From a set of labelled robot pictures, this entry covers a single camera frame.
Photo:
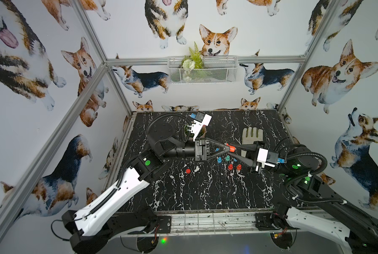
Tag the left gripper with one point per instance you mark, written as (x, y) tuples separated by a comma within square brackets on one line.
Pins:
[(200, 150)]

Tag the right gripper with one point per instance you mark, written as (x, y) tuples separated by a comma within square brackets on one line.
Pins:
[(251, 160)]

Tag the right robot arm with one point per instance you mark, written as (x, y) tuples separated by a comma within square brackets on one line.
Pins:
[(299, 167)]

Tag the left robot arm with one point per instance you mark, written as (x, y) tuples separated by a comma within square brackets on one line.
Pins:
[(169, 136)]

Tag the beige plant pot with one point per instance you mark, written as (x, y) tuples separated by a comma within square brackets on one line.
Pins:
[(203, 131)]

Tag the green fern with flower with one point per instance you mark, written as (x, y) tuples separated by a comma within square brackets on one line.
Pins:
[(192, 65)]

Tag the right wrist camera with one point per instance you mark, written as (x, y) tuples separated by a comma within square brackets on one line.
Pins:
[(268, 160)]

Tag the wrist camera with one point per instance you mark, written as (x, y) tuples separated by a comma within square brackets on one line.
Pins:
[(268, 160), (201, 119)]

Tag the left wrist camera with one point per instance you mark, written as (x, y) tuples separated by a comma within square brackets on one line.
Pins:
[(201, 119)]

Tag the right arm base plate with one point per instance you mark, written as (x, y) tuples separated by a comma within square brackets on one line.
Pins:
[(272, 221)]

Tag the white wire wall basket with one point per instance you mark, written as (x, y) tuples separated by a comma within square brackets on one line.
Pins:
[(211, 70)]

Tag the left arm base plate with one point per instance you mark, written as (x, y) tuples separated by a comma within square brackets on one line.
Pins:
[(162, 225)]

